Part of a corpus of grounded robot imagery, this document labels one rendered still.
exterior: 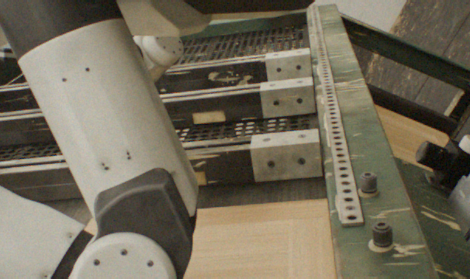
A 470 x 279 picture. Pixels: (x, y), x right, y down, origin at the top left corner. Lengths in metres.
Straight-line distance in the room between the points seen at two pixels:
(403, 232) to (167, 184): 0.43
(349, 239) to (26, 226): 0.44
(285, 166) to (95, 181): 0.63
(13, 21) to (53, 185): 0.72
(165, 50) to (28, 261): 0.52
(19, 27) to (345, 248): 0.49
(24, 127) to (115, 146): 1.08
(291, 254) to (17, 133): 0.91
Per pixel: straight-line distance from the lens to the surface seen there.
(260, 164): 1.02
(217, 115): 1.35
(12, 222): 0.47
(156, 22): 0.58
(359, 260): 0.73
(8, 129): 1.52
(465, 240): 0.82
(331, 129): 1.09
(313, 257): 0.79
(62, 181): 1.13
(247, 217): 0.90
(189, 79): 1.62
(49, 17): 0.43
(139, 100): 0.43
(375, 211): 0.83
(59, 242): 0.47
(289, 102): 1.32
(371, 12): 4.68
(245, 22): 2.29
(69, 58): 0.43
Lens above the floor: 1.13
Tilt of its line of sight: 4 degrees down
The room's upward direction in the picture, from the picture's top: 68 degrees counter-clockwise
